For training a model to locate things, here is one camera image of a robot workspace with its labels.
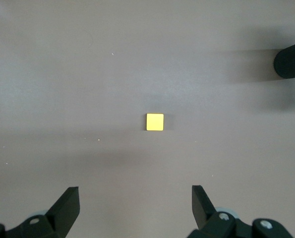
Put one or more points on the yellow wooden block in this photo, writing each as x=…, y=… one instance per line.
x=155, y=122

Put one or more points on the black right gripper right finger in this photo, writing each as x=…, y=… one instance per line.
x=211, y=223

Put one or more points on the brown table cover mat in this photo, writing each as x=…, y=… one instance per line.
x=87, y=74

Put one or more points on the black ribbed round object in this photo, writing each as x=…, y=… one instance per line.
x=292, y=62

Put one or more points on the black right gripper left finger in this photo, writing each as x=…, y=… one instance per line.
x=60, y=218

